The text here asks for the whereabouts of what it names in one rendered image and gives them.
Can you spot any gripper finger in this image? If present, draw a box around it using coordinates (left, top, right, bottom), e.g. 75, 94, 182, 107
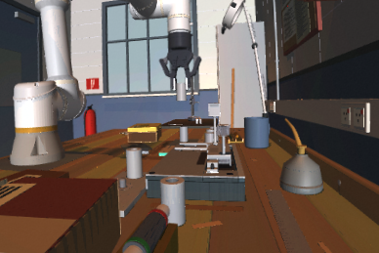
158, 56, 179, 88
184, 56, 202, 88

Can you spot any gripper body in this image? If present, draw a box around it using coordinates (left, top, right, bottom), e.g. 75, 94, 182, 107
167, 31, 193, 69

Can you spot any silver bench caliper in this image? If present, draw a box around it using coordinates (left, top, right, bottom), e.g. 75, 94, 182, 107
196, 125, 234, 175

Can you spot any grey caliper base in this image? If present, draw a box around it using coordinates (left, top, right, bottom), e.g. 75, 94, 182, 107
145, 145, 247, 202

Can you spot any thin grey rod stand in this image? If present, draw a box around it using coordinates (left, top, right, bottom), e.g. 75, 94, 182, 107
188, 89, 200, 124

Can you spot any white upright panel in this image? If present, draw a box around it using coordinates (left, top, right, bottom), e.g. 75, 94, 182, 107
215, 21, 269, 129

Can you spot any wooden stick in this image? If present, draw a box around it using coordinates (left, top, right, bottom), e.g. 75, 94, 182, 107
230, 67, 236, 129

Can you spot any grey framed window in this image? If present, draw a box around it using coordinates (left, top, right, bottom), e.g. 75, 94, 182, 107
101, 0, 198, 99

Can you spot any dark flat platform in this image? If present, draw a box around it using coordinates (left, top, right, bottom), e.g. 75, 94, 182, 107
161, 118, 215, 129

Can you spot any white magnifier lamp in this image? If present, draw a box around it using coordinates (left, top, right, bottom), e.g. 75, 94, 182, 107
221, 0, 271, 119

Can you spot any yellow box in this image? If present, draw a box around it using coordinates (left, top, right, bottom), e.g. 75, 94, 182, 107
127, 123, 163, 144

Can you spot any blue mug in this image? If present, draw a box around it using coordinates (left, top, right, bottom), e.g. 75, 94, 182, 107
243, 116, 271, 149

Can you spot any red fire extinguisher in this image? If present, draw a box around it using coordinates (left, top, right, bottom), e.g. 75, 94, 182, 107
83, 104, 99, 138

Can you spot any dark framed notice board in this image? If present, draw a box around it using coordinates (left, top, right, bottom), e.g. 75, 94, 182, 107
278, 0, 324, 57

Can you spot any dark blue door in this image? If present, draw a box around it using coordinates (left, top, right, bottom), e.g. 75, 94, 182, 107
0, 0, 44, 159

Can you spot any grey oil can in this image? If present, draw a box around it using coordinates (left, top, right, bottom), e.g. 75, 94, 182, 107
279, 117, 324, 195

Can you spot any red box with label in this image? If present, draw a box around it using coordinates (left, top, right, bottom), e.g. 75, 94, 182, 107
0, 176, 122, 253

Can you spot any white square readout on post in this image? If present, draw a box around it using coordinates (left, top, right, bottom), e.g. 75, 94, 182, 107
207, 103, 222, 147

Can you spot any red wall sign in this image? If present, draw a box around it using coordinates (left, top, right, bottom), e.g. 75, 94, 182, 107
85, 77, 100, 91

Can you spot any grey wall pipe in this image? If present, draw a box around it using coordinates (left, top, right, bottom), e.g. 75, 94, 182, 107
268, 0, 281, 102

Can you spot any long wall trunking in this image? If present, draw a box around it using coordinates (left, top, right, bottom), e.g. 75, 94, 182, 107
265, 98, 372, 135

